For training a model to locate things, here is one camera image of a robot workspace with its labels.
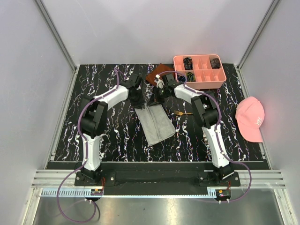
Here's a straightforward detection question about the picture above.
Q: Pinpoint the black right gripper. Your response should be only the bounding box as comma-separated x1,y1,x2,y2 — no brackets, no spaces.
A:
147,86,168,107

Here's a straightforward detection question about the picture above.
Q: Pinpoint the grey cloth napkin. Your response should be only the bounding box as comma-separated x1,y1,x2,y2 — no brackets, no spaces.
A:
135,104,176,147

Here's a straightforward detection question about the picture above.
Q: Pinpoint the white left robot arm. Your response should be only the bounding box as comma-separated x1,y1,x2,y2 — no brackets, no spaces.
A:
77,75,145,186

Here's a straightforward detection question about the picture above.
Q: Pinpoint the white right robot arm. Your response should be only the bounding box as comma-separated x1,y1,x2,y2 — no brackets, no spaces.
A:
149,71,234,186

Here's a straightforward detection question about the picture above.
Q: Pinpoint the blue patterned item in tray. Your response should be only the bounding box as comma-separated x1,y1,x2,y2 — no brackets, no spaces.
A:
177,75,186,83

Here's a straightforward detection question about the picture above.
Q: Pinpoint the colourful item in tray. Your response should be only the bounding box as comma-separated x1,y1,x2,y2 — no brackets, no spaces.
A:
186,72,196,82

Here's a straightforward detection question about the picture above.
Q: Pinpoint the pink compartment organizer tray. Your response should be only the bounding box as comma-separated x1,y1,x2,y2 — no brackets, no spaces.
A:
173,54,227,90

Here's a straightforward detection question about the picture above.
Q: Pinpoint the dark patterned item in tray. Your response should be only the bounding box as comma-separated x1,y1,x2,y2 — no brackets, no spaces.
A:
210,58,221,69

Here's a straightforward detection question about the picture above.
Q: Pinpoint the pink baseball cap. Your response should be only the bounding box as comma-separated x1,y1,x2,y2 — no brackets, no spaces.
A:
235,97,265,143

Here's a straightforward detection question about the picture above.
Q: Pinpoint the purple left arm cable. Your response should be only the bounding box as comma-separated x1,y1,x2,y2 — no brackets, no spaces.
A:
56,67,128,223

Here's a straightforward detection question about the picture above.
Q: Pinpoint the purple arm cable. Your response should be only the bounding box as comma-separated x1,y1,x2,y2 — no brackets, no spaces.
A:
154,71,253,203
56,67,128,223

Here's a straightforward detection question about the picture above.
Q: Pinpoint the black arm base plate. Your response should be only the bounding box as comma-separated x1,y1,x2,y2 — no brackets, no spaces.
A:
75,170,241,187

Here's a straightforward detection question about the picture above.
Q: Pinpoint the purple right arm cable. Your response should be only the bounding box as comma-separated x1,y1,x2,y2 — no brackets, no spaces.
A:
154,71,253,203

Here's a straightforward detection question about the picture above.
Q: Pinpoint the aluminium frame rail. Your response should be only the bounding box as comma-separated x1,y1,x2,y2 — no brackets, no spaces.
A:
31,170,286,189

